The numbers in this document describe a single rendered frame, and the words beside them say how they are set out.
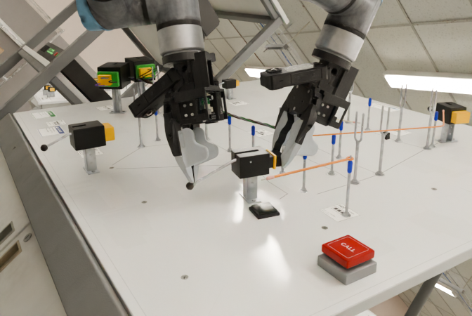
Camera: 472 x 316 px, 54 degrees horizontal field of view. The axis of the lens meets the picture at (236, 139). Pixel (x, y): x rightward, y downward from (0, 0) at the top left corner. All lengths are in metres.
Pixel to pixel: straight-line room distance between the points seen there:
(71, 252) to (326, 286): 0.37
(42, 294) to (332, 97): 0.57
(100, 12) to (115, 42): 7.57
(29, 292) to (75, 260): 0.15
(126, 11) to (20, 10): 7.45
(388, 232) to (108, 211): 0.46
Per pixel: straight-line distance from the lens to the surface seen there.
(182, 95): 0.75
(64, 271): 0.74
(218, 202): 0.84
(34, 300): 0.84
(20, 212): 1.09
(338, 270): 0.64
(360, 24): 0.83
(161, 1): 0.78
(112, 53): 8.34
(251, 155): 0.80
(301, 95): 0.82
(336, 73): 0.84
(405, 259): 0.72
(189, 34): 0.77
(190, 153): 0.76
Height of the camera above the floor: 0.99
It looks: 11 degrees up
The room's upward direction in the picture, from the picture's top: 44 degrees clockwise
